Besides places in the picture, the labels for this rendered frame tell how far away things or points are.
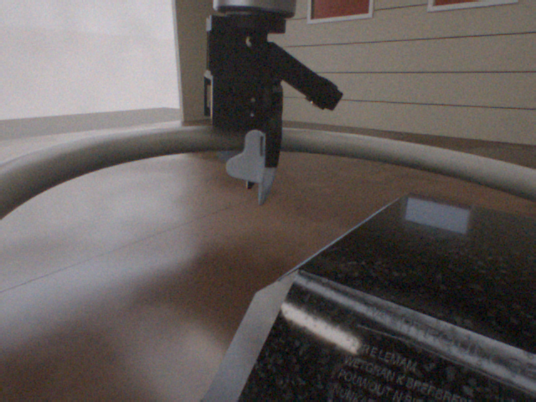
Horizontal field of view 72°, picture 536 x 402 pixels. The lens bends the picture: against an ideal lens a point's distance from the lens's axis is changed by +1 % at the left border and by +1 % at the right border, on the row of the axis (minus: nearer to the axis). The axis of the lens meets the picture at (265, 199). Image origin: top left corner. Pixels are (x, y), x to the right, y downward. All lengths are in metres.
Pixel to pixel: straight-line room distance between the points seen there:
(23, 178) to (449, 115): 6.59
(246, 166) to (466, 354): 0.28
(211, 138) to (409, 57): 6.56
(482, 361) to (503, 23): 6.37
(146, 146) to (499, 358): 0.35
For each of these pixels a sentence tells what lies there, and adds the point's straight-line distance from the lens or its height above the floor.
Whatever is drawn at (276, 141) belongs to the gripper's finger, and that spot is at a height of 0.92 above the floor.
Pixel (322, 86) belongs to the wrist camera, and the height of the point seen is 0.98.
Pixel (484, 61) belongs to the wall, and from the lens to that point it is 6.61.
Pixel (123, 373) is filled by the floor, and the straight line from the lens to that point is 1.49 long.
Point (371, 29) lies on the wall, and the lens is 7.23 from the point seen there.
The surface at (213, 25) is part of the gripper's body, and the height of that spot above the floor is 1.04.
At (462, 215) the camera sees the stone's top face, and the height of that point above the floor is 0.80.
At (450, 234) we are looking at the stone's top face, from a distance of 0.51.
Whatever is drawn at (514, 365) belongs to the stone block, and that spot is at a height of 0.79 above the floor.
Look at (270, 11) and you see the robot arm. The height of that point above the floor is 1.05.
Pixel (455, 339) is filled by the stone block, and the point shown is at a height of 0.80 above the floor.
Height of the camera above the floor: 0.99
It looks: 19 degrees down
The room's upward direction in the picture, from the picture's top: straight up
